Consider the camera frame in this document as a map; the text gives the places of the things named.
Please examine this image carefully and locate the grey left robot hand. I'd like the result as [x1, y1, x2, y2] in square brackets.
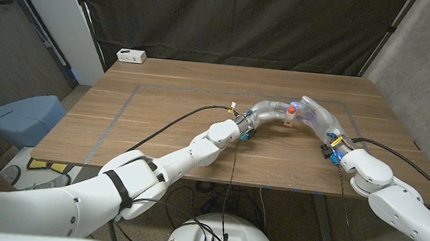
[235, 98, 298, 138]

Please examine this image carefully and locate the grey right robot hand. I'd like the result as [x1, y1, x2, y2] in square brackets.
[286, 95, 359, 157]

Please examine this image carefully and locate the small red-capped bottle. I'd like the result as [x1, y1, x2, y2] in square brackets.
[283, 111, 296, 128]

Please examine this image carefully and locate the black backdrop cloth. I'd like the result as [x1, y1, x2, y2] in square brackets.
[65, 0, 420, 96]

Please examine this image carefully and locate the white table leg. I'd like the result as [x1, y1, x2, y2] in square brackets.
[307, 193, 339, 241]

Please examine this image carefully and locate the black backdrop stand pole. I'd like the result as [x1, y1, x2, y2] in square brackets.
[58, 0, 113, 73]
[357, 0, 420, 82]

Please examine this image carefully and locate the white robot torso base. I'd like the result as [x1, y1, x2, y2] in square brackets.
[165, 208, 281, 241]

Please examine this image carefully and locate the wooden table panel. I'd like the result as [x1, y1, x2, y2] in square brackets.
[82, 79, 403, 200]

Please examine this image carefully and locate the white power strip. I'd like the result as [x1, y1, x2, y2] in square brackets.
[115, 47, 148, 65]

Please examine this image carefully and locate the yellow black hazard strip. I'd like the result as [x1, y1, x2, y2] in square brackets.
[25, 157, 79, 176]

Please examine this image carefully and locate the blue padded bin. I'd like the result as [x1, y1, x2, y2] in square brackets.
[0, 90, 68, 153]

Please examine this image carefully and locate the white sneaker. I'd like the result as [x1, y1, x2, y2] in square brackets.
[0, 162, 23, 187]

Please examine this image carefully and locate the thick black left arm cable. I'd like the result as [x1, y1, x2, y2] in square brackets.
[125, 97, 239, 162]

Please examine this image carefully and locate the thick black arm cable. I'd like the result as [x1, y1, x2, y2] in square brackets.
[125, 97, 239, 162]
[347, 136, 430, 201]

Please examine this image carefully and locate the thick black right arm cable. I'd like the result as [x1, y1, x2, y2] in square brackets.
[347, 136, 430, 201]

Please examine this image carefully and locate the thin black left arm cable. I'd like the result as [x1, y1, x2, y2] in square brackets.
[218, 137, 240, 239]

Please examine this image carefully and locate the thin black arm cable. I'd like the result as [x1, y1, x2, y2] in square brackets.
[329, 166, 387, 241]
[218, 137, 240, 239]

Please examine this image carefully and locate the white floor cable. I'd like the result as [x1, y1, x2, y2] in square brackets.
[255, 187, 271, 229]

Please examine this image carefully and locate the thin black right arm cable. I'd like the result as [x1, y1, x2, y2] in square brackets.
[329, 166, 387, 241]

